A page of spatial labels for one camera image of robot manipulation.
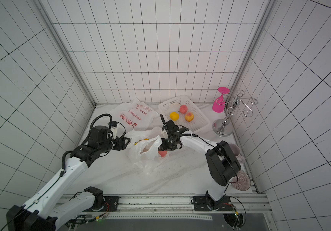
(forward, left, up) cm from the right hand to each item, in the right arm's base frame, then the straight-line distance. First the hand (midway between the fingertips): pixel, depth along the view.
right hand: (161, 144), depth 88 cm
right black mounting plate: (-29, -25, -6) cm, 39 cm away
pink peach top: (+33, -14, -2) cm, 36 cm away
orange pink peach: (+24, -18, -1) cm, 30 cm away
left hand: (-5, +21, +10) cm, 23 cm away
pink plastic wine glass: (+19, -34, +19) cm, 43 cm away
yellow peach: (+26, -7, -3) cm, 27 cm away
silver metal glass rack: (+20, -44, -6) cm, 48 cm away
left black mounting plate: (-33, +23, -5) cm, 41 cm away
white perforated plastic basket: (+22, -26, 0) cm, 34 cm away
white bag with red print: (+28, +25, -4) cm, 37 cm away
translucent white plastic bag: (-7, +9, +8) cm, 14 cm away
